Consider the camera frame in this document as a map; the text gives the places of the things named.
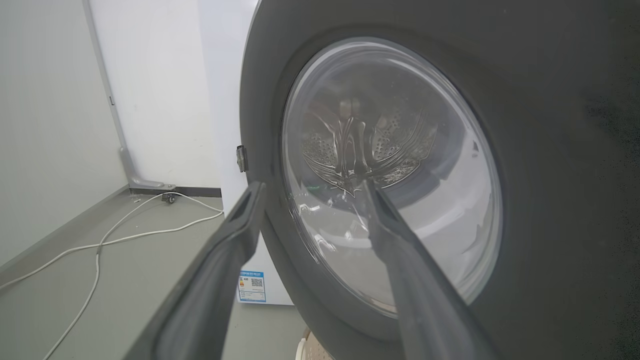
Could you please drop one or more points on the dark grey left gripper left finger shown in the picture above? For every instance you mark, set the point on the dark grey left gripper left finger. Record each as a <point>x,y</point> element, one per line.
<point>200,300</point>

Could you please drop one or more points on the white washing machine body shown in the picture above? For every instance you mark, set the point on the white washing machine body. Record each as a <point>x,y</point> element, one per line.
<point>227,100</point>

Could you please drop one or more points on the beige laundry basket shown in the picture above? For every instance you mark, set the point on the beige laundry basket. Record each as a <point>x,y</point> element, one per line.
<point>311,349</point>

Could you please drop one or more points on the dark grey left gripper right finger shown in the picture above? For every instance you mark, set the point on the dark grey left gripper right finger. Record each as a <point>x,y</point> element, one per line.
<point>425,300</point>

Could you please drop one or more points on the small black caster wheel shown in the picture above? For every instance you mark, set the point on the small black caster wheel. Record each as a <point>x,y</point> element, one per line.
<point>170,198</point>

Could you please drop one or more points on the dark grey washing machine door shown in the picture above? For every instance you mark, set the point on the dark grey washing machine door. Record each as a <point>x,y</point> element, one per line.
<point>550,200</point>

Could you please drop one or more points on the blue energy label sticker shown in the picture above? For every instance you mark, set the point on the blue energy label sticker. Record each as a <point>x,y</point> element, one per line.
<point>252,286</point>

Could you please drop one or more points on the grey partition support foot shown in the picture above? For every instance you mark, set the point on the grey partition support foot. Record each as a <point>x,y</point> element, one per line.
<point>131,165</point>

